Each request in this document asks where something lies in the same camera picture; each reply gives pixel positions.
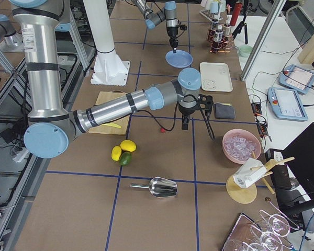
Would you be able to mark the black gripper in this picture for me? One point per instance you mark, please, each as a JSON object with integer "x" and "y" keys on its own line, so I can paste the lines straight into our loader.
{"x": 171, "y": 32}
{"x": 186, "y": 110}

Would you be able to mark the blue ceramic plate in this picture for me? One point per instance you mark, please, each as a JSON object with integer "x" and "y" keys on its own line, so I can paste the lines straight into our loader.
{"x": 180, "y": 59}

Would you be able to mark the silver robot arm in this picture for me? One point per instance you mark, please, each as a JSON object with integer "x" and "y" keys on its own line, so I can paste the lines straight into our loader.
{"x": 167, "y": 14}
{"x": 51, "y": 127}

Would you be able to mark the grey folded cloth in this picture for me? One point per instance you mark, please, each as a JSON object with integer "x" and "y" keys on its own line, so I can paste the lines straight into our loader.
{"x": 223, "y": 111}

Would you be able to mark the water bottle left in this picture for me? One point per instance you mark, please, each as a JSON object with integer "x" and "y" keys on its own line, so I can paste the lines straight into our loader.
{"x": 218, "y": 34}

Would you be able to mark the water bottle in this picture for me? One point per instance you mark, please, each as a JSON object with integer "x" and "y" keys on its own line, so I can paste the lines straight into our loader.
{"x": 214, "y": 22}
{"x": 226, "y": 29}
{"x": 218, "y": 34}

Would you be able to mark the water bottle right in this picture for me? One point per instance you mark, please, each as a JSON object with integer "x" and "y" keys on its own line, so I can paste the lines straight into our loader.
{"x": 214, "y": 22}

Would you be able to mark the cream bear tray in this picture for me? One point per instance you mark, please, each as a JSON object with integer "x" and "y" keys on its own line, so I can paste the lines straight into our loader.
{"x": 215, "y": 77}

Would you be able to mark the water bottle front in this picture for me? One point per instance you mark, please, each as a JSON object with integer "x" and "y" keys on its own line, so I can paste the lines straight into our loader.
{"x": 226, "y": 29}

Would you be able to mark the blue plastic cup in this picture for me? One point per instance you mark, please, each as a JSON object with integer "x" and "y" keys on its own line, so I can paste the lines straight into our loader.
{"x": 214, "y": 7}

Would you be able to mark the pink ice bowl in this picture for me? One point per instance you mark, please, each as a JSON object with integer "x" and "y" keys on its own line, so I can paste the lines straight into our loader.
{"x": 239, "y": 145}

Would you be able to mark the yellow lemon round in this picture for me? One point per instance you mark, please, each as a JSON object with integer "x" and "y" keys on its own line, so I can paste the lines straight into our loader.
{"x": 128, "y": 145}

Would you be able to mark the green bowl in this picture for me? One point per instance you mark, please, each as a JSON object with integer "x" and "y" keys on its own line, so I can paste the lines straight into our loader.
{"x": 245, "y": 50}

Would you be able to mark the yellow plastic knife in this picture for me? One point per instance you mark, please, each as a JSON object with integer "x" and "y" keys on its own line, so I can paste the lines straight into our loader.
{"x": 115, "y": 125}

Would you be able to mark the red cylinder can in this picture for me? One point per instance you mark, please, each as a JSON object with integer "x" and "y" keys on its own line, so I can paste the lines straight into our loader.
{"x": 235, "y": 14}

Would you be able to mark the green avocado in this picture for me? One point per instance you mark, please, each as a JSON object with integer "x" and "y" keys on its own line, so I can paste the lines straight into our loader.
{"x": 125, "y": 158}

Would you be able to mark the metal ice scoop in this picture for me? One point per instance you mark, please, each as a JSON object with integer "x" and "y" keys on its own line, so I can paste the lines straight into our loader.
{"x": 159, "y": 187}

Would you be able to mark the yellow lemon oval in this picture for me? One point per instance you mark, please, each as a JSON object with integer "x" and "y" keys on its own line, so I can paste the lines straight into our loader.
{"x": 116, "y": 153}

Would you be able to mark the wooden cutting board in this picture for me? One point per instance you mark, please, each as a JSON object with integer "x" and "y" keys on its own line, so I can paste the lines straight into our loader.
{"x": 104, "y": 97}

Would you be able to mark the wooden cup stand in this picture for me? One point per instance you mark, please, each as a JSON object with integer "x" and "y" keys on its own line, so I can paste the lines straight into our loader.
{"x": 241, "y": 185}

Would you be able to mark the blue teach pendant near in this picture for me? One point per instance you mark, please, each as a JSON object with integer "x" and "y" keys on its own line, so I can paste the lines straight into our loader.
{"x": 286, "y": 104}

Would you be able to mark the blue teach pendant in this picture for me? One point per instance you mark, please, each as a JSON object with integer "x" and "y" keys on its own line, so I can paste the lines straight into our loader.
{"x": 286, "y": 104}
{"x": 297, "y": 78}

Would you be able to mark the blue teach pendant far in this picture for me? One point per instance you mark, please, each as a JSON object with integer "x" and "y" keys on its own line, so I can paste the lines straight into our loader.
{"x": 297, "y": 78}

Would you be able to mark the black monitor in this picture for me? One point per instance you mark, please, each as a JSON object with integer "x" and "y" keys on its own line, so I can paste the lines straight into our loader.
{"x": 302, "y": 167}

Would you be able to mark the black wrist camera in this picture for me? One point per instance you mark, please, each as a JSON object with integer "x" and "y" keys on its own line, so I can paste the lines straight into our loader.
{"x": 183, "y": 27}

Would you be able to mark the copper wire bottle rack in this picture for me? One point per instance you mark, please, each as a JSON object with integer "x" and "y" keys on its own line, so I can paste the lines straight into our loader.
{"x": 214, "y": 46}

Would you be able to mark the white wire cup rack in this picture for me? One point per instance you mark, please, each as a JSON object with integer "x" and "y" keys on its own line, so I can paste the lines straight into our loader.
{"x": 205, "y": 4}

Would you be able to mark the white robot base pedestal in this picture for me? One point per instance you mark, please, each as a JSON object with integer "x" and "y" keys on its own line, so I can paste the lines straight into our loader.
{"x": 109, "y": 69}

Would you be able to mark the black camera tripod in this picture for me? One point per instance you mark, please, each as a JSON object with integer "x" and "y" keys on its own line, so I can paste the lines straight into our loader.
{"x": 242, "y": 24}

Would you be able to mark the aluminium frame post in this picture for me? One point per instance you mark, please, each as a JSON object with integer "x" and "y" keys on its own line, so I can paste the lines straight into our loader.
{"x": 273, "y": 14}

